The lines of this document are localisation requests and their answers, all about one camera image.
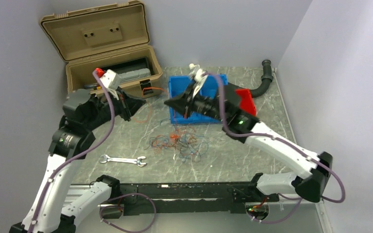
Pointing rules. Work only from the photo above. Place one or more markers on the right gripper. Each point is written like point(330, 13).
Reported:
point(180, 104)

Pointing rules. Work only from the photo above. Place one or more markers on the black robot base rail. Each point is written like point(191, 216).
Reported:
point(164, 198)

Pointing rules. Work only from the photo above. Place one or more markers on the yellow black tool in toolbox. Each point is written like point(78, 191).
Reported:
point(93, 86)

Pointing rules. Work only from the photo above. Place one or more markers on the silver open-end wrench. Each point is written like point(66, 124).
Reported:
point(137, 161)

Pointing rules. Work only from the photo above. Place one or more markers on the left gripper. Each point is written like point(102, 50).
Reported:
point(127, 105)

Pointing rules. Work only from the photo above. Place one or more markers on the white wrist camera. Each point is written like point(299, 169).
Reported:
point(109, 78)
point(199, 78)

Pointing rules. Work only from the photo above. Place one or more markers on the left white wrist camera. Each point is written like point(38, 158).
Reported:
point(109, 78)

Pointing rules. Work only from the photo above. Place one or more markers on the blue double plastic bin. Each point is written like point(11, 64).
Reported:
point(177, 84)

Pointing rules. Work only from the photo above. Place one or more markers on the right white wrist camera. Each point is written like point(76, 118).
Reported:
point(199, 78)

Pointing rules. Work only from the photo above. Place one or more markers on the tan plastic toolbox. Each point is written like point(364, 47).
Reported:
point(102, 36)

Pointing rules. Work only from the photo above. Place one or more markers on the red plastic bin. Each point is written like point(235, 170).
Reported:
point(246, 101)

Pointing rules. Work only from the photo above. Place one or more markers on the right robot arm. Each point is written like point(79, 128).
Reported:
point(311, 176)

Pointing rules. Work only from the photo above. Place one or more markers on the white pipe fitting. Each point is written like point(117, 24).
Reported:
point(194, 67)

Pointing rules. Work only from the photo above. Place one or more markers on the black tray in toolbox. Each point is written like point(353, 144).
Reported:
point(134, 64)

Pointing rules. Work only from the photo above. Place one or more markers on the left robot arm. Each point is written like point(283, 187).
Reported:
point(74, 139)

